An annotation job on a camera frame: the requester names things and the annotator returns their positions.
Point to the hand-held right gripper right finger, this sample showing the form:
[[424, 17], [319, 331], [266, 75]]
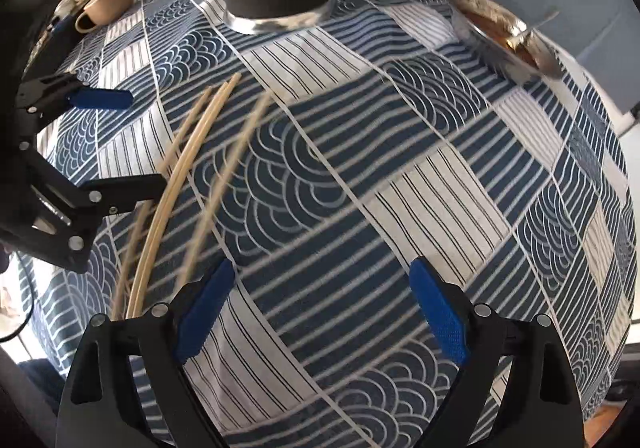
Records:
[[440, 313]]

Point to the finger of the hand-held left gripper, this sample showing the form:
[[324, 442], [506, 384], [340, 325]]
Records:
[[100, 99], [125, 190]]

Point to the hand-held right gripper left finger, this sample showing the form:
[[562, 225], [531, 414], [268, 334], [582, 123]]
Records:
[[205, 308]]

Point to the pale wooden chopstick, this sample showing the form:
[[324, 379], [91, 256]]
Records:
[[231, 153], [211, 118], [182, 133], [203, 118]]

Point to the beige ceramic mug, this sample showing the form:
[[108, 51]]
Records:
[[107, 1]]

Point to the blue patterned tablecloth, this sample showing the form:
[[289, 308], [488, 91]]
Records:
[[400, 153]]

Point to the metal spoon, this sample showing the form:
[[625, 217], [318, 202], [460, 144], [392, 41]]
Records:
[[520, 36]]

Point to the metal bowl with brown sauce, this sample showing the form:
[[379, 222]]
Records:
[[492, 28]]

